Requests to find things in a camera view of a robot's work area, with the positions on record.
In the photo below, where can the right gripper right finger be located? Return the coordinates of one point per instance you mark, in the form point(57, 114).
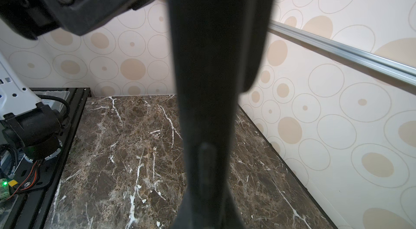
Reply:
point(232, 218)

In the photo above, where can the aluminium rail right wall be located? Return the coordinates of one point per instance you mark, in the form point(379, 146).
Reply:
point(385, 66)

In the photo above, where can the phone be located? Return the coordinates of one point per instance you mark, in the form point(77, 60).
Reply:
point(217, 49)

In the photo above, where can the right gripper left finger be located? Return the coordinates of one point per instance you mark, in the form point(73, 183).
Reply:
point(183, 219)

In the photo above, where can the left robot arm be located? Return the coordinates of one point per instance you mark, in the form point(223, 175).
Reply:
point(28, 123)

